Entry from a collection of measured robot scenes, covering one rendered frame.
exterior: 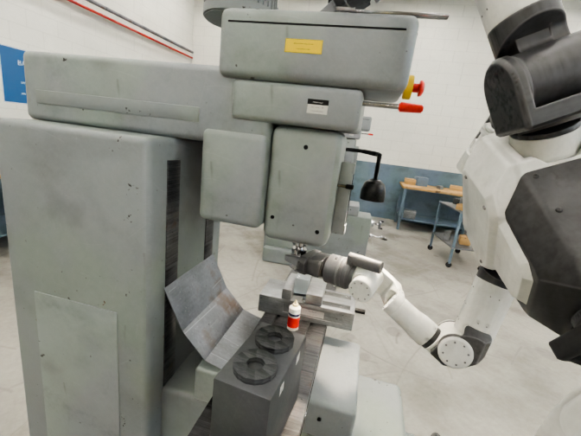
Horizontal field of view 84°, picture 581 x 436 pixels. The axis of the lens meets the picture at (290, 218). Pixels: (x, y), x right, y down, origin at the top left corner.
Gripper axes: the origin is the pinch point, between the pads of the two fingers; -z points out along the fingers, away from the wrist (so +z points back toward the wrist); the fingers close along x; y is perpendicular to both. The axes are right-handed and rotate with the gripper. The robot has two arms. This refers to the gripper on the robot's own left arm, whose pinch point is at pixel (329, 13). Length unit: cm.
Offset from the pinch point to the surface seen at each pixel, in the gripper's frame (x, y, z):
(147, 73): -24, 3, -46
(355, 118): -8.1, -30.0, -0.7
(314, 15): -12.7, -5.3, -0.4
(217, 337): -12, -77, -68
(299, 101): -12.3, -20.9, -11.2
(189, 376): -17, -87, -82
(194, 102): -19.7, -9.2, -36.8
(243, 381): -44, -74, -28
